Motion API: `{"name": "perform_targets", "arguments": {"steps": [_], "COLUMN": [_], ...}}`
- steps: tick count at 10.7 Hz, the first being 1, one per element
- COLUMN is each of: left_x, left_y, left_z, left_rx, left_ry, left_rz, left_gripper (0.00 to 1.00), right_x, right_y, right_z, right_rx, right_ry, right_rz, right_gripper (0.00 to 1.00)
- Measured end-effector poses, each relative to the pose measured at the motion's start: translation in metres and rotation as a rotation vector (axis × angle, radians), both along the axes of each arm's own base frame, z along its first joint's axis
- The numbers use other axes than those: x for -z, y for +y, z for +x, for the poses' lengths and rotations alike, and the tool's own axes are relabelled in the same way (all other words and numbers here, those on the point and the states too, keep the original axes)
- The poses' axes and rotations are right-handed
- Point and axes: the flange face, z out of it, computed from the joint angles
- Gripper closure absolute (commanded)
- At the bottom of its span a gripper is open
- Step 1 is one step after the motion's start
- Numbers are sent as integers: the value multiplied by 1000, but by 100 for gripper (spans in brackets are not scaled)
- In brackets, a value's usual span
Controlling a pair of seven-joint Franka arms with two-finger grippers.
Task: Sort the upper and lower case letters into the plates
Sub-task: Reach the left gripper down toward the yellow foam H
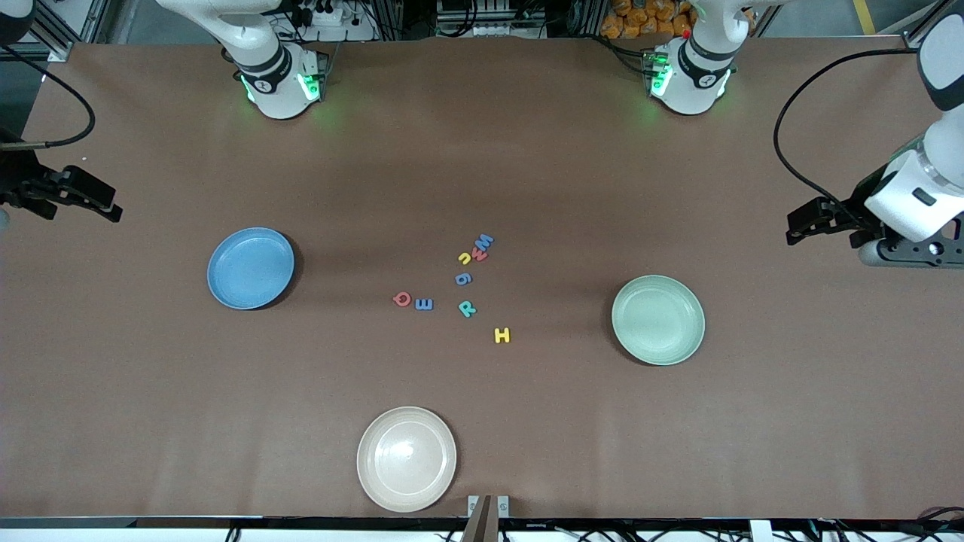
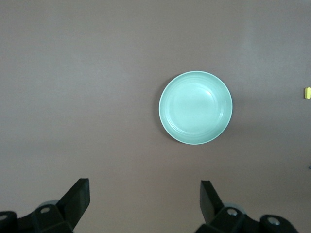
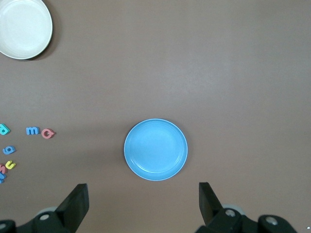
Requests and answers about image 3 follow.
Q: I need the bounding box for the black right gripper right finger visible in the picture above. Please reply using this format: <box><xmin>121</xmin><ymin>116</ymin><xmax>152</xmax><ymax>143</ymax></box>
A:
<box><xmin>196</xmin><ymin>182</ymin><xmax>298</xmax><ymax>233</ymax></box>

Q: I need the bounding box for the salmon red letter Q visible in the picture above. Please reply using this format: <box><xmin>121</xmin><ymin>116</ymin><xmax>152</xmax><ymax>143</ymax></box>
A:
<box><xmin>41</xmin><ymin>128</ymin><xmax>55</xmax><ymax>139</ymax></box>

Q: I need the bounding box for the blue round plate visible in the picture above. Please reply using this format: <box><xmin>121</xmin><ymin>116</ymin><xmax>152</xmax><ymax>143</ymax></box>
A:
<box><xmin>123</xmin><ymin>118</ymin><xmax>189</xmax><ymax>182</ymax></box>

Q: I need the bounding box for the cream white round plate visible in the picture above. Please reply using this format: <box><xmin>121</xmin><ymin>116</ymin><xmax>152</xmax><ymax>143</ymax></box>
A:
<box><xmin>0</xmin><ymin>0</ymin><xmax>53</xmax><ymax>60</ymax></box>

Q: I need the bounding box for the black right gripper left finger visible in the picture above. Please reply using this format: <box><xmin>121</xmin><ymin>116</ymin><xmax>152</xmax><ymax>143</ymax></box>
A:
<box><xmin>0</xmin><ymin>183</ymin><xmax>89</xmax><ymax>233</ymax></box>

